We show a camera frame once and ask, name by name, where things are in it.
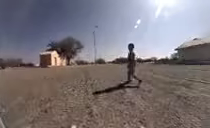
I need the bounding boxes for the low distant buildings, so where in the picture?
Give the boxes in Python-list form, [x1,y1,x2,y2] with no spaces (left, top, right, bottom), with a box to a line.
[0,57,36,70]

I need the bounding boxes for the brown gravel dirt ground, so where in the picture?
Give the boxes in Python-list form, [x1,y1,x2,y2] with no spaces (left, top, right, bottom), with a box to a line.
[0,62,210,128]

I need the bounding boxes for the row of distant bushes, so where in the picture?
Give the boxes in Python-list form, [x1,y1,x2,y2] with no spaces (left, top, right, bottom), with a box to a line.
[75,56,179,65]

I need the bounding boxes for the small tan building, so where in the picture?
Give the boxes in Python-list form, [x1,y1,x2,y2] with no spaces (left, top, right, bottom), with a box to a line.
[39,50,68,68]

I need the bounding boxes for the pale building with light roof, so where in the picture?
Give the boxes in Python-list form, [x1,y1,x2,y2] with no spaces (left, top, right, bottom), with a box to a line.
[174,36,210,65]

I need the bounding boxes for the tall thin light pole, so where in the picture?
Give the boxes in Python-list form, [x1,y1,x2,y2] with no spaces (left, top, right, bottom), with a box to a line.
[92,25,99,64]

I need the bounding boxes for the large dark tree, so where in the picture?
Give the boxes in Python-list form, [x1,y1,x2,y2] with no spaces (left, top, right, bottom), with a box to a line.
[46,36,85,66]

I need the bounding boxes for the person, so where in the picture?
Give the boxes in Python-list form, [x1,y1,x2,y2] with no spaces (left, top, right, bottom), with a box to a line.
[126,42,143,85]

